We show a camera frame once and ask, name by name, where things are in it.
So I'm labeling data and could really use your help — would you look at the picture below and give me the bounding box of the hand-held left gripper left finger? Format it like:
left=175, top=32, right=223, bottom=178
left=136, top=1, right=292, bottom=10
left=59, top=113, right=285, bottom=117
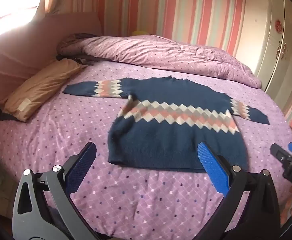
left=12, top=142, right=104, bottom=240

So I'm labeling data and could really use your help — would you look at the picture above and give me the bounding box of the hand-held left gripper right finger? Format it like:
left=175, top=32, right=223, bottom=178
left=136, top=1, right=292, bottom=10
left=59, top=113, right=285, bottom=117
left=193, top=142, right=281, bottom=240

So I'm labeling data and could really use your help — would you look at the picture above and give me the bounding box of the navy diamond pattern knit sweater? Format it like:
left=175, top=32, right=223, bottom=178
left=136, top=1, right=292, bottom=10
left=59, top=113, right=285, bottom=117
left=62, top=76, right=270, bottom=173

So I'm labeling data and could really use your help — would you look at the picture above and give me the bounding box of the bed with purple dotted sheet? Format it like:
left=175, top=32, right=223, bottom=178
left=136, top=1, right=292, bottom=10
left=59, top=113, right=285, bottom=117
left=0, top=34, right=292, bottom=240

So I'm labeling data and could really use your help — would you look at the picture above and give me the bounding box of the tan pillow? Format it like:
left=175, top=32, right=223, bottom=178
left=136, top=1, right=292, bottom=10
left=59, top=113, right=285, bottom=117
left=0, top=59, right=89, bottom=122

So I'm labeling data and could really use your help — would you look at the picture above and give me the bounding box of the white flowered wardrobe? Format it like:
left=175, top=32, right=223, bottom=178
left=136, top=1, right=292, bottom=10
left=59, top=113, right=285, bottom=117
left=241, top=0, right=292, bottom=120

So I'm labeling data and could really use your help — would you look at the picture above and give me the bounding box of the purple dotted duvet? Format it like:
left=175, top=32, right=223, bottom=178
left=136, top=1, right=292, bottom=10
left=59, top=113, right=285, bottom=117
left=57, top=35, right=263, bottom=88

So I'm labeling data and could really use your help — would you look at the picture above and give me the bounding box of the dark brown cloth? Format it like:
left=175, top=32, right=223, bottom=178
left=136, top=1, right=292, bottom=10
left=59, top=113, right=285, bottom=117
left=56, top=32, right=99, bottom=64

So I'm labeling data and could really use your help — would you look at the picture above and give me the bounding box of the pink padded headboard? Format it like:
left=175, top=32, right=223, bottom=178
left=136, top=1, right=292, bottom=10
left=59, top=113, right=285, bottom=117
left=0, top=11, right=104, bottom=130

